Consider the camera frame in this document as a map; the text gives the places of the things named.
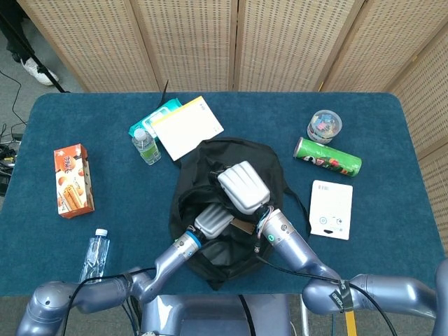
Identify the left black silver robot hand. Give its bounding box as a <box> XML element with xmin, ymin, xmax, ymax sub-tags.
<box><xmin>194</xmin><ymin>204</ymin><xmax>235</xmax><ymax>240</ymax></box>

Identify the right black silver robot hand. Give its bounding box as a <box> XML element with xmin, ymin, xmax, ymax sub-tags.
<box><xmin>209</xmin><ymin>161</ymin><xmax>271</xmax><ymax>216</ymax></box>

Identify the black fabric backpack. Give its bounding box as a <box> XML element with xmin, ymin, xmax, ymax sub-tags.
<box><xmin>169</xmin><ymin>136</ymin><xmax>312</xmax><ymax>291</ymax></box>

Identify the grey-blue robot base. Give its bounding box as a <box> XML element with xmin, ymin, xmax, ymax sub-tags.
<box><xmin>139</xmin><ymin>294</ymin><xmax>293</xmax><ymax>336</ymax></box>

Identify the white notebook yellow spine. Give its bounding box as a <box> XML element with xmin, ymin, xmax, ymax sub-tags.
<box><xmin>150</xmin><ymin>95</ymin><xmax>225</xmax><ymax>162</ymax></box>

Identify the blue table cloth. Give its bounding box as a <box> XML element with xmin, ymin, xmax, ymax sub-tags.
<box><xmin>0</xmin><ymin>92</ymin><xmax>437</xmax><ymax>298</ymax></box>

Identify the white flat card box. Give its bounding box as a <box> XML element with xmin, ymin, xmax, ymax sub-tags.
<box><xmin>309</xmin><ymin>179</ymin><xmax>354</xmax><ymax>241</ymax></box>

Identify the green chips can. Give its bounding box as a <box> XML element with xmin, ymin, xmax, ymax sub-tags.
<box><xmin>293</xmin><ymin>136</ymin><xmax>363</xmax><ymax>178</ymax></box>

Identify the small bottle green label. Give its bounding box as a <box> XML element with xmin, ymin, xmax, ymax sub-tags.
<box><xmin>131</xmin><ymin>127</ymin><xmax>162</xmax><ymax>166</ymax></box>

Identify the clear jar of coloured clips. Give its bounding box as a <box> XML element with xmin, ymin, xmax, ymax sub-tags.
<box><xmin>307</xmin><ymin>109</ymin><xmax>343</xmax><ymax>145</ymax></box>

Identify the teal wet wipes pack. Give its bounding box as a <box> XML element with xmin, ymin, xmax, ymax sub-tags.
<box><xmin>129</xmin><ymin>98</ymin><xmax>183</xmax><ymax>138</ymax></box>

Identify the clear water bottle white cap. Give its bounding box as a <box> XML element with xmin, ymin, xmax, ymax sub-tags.
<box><xmin>79</xmin><ymin>228</ymin><xmax>111</xmax><ymax>284</ymax></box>

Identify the metal table leg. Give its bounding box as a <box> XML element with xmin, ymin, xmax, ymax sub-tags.
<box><xmin>300</xmin><ymin>293</ymin><xmax>311</xmax><ymax>336</ymax></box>

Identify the orange snack box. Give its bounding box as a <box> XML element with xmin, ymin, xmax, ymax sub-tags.
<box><xmin>53</xmin><ymin>143</ymin><xmax>95</xmax><ymax>219</ymax></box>

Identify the woven wooden folding screen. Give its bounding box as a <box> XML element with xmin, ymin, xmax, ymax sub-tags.
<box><xmin>15</xmin><ymin>0</ymin><xmax>448</xmax><ymax>246</ymax></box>

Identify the black equipment pile on floor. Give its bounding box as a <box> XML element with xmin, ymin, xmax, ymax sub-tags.
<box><xmin>0</xmin><ymin>138</ymin><xmax>18</xmax><ymax>197</ymax></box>

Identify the white shoe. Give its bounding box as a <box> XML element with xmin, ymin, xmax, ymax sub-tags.
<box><xmin>20</xmin><ymin>57</ymin><xmax>60</xmax><ymax>86</ymax></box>

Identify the black tripod stand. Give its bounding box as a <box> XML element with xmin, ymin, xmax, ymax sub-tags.
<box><xmin>0</xmin><ymin>10</ymin><xmax>71</xmax><ymax>94</ymax></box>

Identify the person's dark trouser leg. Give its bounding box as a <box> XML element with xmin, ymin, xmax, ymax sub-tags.
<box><xmin>0</xmin><ymin>0</ymin><xmax>36</xmax><ymax>64</ymax></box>

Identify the black cable on base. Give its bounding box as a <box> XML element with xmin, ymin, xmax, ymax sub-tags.
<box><xmin>237</xmin><ymin>295</ymin><xmax>255</xmax><ymax>336</ymax></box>

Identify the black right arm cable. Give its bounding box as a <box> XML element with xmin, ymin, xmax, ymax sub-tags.
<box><xmin>252</xmin><ymin>243</ymin><xmax>400</xmax><ymax>336</ymax></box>

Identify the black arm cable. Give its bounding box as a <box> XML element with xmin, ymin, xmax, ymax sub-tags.
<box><xmin>68</xmin><ymin>267</ymin><xmax>157</xmax><ymax>336</ymax></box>
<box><xmin>252</xmin><ymin>243</ymin><xmax>400</xmax><ymax>336</ymax></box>

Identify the black velcro arm strap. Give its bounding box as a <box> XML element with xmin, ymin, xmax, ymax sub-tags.
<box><xmin>328</xmin><ymin>279</ymin><xmax>353</xmax><ymax>314</ymax></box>

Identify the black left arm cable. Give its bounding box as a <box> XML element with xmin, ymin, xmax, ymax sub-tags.
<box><xmin>68</xmin><ymin>267</ymin><xmax>157</xmax><ymax>336</ymax></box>

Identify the black floor cable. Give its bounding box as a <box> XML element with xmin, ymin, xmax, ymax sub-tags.
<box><xmin>0</xmin><ymin>69</ymin><xmax>28</xmax><ymax>139</ymax></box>

